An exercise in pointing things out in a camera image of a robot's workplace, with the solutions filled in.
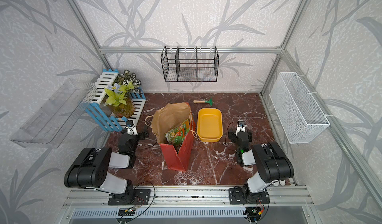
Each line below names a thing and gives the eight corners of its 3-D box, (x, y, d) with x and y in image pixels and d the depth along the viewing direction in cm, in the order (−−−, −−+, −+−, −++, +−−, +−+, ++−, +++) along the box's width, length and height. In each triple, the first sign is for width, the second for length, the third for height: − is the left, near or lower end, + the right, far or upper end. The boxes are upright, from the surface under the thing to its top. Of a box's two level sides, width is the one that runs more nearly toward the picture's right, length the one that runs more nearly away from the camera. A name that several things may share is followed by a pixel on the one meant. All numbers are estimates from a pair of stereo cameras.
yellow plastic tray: (196, 143, 95) (196, 138, 90) (197, 113, 110) (197, 107, 105) (223, 143, 95) (224, 138, 90) (220, 113, 110) (221, 107, 105)
